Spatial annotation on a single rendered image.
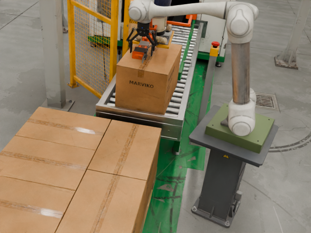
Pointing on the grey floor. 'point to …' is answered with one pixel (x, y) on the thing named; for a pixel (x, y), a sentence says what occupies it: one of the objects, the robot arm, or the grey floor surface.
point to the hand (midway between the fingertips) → (141, 52)
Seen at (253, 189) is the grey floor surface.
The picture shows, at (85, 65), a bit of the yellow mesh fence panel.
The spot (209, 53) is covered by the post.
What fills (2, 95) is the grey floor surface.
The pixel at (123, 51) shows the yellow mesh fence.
